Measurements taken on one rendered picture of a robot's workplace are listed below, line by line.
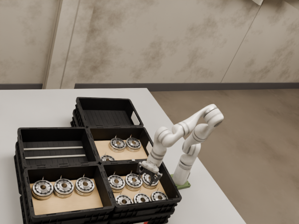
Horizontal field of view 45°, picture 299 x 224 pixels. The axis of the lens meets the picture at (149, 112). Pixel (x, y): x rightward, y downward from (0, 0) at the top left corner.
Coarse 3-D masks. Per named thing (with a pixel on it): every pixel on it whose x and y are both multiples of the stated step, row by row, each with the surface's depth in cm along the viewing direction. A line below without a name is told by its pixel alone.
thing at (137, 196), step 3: (135, 195) 196; (138, 195) 197; (141, 195) 198; (144, 195) 198; (135, 198) 194; (138, 198) 195; (147, 198) 198; (135, 201) 193; (138, 201) 193; (147, 201) 195
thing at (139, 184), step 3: (129, 174) 207; (132, 174) 208; (135, 174) 209; (126, 177) 204; (129, 177) 205; (126, 180) 202; (129, 180) 203; (138, 180) 205; (141, 180) 206; (129, 183) 202; (132, 183) 202; (138, 183) 204; (141, 183) 205; (132, 186) 200; (135, 186) 201; (138, 186) 202
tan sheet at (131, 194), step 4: (124, 176) 209; (160, 184) 213; (124, 188) 202; (140, 188) 205; (144, 188) 206; (148, 188) 207; (156, 188) 210; (160, 188) 211; (120, 192) 198; (124, 192) 199; (128, 192) 200; (132, 192) 201; (136, 192) 202; (140, 192) 203; (144, 192) 204; (148, 192) 205; (152, 192) 206; (164, 192) 209; (116, 196) 195; (132, 196) 199
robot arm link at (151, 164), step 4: (148, 156) 178; (152, 156) 175; (148, 160) 177; (152, 160) 175; (156, 160) 175; (160, 160) 175; (144, 164) 173; (148, 164) 174; (152, 164) 175; (156, 164) 176; (160, 164) 178; (148, 168) 173; (152, 168) 173; (156, 168) 173; (156, 172) 173
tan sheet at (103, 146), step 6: (96, 144) 222; (102, 144) 224; (108, 144) 226; (102, 150) 220; (108, 150) 222; (126, 150) 227; (144, 150) 233; (114, 156) 219; (120, 156) 221; (126, 156) 223; (132, 156) 224; (138, 156) 226; (144, 156) 228
